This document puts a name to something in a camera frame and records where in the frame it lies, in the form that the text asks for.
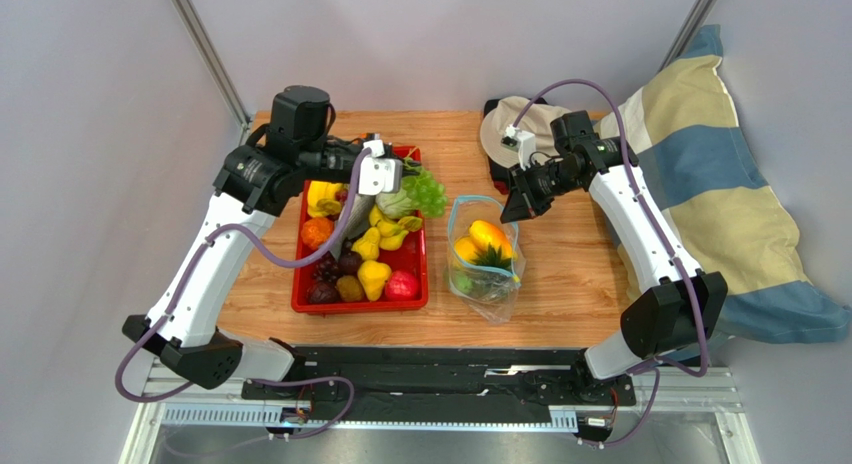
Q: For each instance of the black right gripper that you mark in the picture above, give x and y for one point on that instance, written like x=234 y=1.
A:
x=526 y=189

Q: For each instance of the orange toy mango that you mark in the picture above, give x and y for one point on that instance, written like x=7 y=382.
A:
x=486 y=235

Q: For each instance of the orange toy pineapple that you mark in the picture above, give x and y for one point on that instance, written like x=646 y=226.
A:
x=496 y=257

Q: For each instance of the clear zip top bag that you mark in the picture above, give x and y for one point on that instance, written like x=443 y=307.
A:
x=495 y=291

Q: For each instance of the green toy cucumber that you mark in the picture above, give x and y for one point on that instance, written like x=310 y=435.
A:
x=461 y=281

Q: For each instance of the green toy grapes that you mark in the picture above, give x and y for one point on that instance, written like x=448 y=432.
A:
x=426 y=194

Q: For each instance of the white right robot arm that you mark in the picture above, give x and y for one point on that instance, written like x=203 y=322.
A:
x=679 y=302

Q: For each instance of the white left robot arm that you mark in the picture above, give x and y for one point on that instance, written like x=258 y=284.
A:
x=251 y=190

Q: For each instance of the black folded cloth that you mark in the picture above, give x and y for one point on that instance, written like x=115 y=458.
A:
x=499 y=175

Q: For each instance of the yellow toy banana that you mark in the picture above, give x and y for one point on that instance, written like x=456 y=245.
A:
x=325 y=199

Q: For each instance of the grey toy fish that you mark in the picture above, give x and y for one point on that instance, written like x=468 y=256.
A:
x=357 y=224

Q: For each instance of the green toy cabbage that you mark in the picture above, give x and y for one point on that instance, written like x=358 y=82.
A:
x=396 y=205

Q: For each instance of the orange toy pumpkin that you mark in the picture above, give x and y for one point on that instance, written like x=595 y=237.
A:
x=316 y=231

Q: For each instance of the beige bucket hat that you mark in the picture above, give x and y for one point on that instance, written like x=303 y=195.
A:
x=536 y=120

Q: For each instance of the yellow toy bananas bunch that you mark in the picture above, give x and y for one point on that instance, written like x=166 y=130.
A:
x=393 y=232

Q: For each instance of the yellow toy pear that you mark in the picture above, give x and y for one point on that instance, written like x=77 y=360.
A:
x=367 y=246

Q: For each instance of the dark purple toy grapes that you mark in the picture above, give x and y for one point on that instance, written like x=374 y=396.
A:
x=331 y=267

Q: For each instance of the red plastic tray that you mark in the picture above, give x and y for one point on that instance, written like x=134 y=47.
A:
x=411 y=257

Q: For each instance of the yellow toy bell pepper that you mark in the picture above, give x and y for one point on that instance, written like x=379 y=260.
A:
x=373 y=276

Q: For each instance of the brown toy kiwi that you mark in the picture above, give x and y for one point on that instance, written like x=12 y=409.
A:
x=350 y=289

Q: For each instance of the dark red toy plum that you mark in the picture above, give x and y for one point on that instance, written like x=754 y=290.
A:
x=322 y=292

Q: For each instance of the red toy strawberry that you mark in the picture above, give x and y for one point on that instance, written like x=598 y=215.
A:
x=402 y=286

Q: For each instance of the striped pillow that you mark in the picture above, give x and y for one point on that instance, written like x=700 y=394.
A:
x=684 y=127

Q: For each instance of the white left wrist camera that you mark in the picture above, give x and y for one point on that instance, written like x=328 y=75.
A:
x=380 y=170

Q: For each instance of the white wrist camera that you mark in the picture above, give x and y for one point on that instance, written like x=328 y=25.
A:
x=522 y=142
x=380 y=170

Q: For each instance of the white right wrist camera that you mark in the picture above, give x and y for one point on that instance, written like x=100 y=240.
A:
x=522 y=142

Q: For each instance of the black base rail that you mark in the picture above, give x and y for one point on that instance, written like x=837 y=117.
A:
x=443 y=385

